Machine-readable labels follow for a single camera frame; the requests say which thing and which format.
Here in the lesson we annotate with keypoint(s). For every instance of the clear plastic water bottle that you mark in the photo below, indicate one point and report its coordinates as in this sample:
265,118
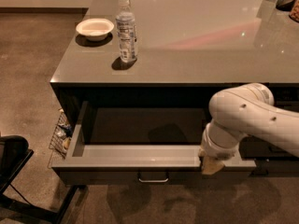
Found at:
126,32

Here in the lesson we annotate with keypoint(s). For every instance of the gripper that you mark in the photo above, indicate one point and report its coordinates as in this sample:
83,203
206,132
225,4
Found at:
217,150

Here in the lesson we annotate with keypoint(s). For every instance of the grey drawer cabinet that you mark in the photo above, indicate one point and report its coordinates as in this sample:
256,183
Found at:
188,50

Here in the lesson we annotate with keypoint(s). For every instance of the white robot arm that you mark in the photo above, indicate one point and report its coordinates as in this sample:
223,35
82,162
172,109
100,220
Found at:
242,111

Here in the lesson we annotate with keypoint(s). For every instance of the white bowl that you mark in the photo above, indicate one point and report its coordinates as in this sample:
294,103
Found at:
95,29

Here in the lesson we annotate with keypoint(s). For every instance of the grey drawer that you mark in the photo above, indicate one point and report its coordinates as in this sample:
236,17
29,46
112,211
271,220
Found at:
255,148
276,168
134,146

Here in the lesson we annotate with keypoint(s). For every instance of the snack bag on counter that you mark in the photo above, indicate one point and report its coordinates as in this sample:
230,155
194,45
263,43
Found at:
294,13

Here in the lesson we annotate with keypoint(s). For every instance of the wire basket with items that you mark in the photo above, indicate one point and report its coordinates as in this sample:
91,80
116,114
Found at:
60,140

